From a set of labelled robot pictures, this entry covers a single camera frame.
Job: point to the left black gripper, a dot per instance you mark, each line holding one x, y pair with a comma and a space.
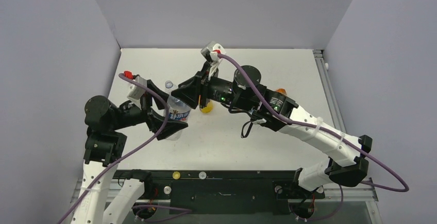
154, 122

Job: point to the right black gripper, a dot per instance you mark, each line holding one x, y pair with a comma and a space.
202, 88

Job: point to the Pepsi bottle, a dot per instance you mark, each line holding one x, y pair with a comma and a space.
170, 86

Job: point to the clear water bottle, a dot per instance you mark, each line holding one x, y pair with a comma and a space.
178, 110

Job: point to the yellow juice bottle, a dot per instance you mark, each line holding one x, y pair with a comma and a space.
208, 108

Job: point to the yellow juice bottle cap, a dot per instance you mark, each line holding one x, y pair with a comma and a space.
176, 175

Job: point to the white water bottle cap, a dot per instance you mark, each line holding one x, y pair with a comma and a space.
202, 175

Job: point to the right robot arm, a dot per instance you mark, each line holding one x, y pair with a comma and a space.
346, 164

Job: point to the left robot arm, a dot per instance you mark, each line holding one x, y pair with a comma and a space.
104, 151

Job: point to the orange drink bottle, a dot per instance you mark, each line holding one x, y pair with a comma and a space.
282, 91

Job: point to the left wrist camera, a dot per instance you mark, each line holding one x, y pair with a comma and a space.
135, 92

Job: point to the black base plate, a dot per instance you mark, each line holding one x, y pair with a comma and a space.
229, 191

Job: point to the aluminium frame rail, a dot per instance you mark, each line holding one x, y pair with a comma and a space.
334, 118

